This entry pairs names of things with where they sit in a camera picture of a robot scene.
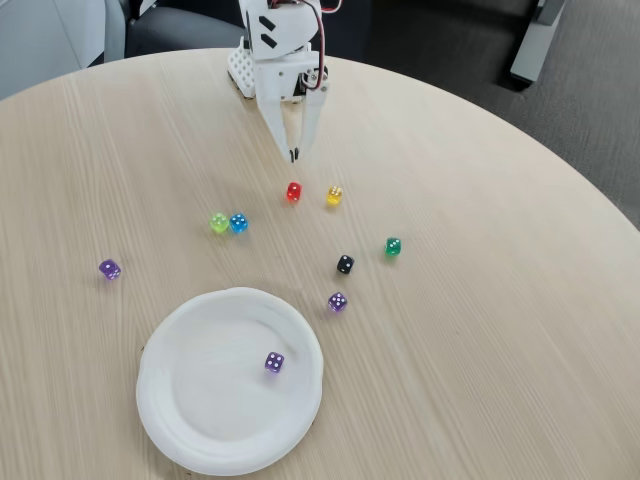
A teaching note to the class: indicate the purple translucent die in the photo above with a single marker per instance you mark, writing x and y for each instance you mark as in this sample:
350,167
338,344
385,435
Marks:
338,303
274,362
109,270

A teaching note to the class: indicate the white paper plate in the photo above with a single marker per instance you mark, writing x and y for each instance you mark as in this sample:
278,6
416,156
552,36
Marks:
215,400

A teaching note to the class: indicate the red translucent die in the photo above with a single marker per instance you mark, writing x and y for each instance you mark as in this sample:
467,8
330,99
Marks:
293,192

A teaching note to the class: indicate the yellow translucent die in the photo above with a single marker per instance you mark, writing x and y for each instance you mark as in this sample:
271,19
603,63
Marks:
334,195

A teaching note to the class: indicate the blue translucent die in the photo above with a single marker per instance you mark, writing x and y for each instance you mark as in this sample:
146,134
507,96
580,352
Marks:
238,223

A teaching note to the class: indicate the black chair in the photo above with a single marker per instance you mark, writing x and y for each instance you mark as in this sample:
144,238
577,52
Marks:
180,32

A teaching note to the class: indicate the light green translucent die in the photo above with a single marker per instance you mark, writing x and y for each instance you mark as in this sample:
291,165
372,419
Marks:
219,222

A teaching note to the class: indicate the black die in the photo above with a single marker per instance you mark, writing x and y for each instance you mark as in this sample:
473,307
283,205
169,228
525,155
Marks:
345,264

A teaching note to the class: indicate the dark green translucent die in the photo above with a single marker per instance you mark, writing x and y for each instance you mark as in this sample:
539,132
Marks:
392,247

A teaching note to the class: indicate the black sofa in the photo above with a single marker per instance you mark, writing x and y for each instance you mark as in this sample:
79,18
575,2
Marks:
440,30

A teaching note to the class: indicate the white cabinet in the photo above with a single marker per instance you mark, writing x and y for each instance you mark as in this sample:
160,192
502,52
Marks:
45,40

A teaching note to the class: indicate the grey furniture leg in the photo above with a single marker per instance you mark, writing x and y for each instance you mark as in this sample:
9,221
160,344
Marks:
535,45

